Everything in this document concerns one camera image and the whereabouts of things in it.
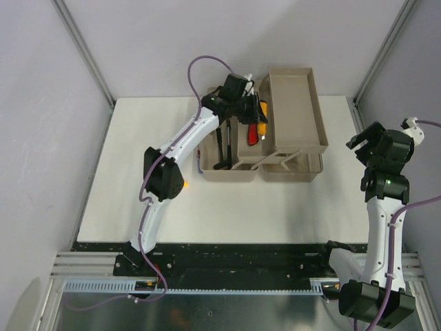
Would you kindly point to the translucent brown plastic toolbox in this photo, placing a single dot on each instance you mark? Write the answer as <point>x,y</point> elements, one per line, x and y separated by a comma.
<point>295,139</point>

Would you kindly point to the red handled tool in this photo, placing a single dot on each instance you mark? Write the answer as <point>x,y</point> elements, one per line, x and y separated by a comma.
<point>252,135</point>

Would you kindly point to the white slotted cable duct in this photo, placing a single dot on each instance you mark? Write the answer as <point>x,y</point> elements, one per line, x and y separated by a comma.
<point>312,286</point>

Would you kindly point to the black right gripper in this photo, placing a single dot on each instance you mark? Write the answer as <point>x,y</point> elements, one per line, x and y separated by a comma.
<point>371,131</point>

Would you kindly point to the black T-handle wrench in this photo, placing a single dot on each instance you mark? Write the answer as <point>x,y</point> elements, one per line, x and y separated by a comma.
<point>222,161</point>

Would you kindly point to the left aluminium frame post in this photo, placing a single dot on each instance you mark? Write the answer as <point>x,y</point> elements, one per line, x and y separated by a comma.
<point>81,45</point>

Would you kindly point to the aluminium frame post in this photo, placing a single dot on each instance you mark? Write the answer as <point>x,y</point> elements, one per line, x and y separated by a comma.
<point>81,45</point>
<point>386,47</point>

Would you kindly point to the black pen tool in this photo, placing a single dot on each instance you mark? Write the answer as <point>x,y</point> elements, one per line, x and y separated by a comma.
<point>229,144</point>

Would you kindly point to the aluminium front rail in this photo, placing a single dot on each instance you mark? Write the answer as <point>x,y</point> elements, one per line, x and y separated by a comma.
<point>94,265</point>

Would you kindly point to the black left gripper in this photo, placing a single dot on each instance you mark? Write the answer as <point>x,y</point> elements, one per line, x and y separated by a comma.
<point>255,114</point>

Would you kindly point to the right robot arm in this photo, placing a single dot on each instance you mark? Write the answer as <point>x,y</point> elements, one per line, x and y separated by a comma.
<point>374,293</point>

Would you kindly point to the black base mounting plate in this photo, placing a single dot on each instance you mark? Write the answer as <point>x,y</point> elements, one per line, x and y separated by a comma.
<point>227,263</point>

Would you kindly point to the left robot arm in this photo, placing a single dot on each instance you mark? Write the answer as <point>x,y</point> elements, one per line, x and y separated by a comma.
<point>163,179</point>

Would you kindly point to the right aluminium frame post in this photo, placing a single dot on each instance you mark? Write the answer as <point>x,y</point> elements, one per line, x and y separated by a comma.
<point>386,47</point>

